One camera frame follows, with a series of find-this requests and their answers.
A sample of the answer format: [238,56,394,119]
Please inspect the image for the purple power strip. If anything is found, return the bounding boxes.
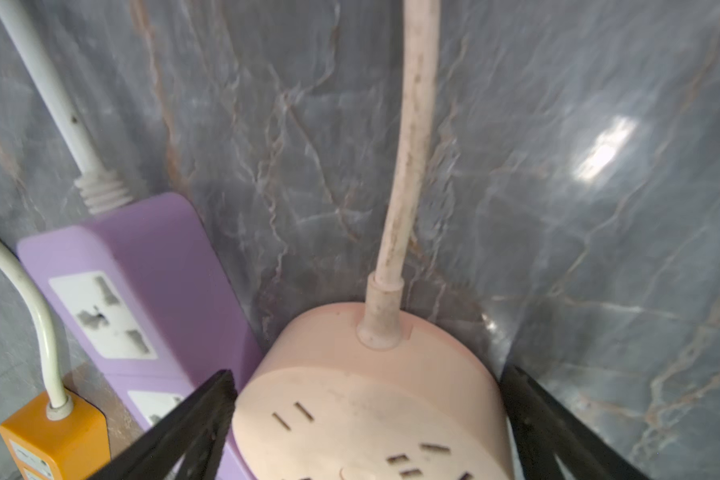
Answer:
[17,193,263,429]

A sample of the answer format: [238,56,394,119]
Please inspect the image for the pink round power strip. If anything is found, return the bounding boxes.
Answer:
[232,302,514,479]

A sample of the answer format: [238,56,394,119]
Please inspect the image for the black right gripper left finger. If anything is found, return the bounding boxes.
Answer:
[91,370,237,479]

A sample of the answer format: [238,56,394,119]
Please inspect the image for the orange power strip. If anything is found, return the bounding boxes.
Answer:
[0,392,111,480]

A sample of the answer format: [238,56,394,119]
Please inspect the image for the white power strip cables bundle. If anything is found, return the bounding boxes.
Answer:
[0,0,136,421]

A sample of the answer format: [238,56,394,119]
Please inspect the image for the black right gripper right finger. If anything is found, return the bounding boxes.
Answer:
[500,365,648,480]

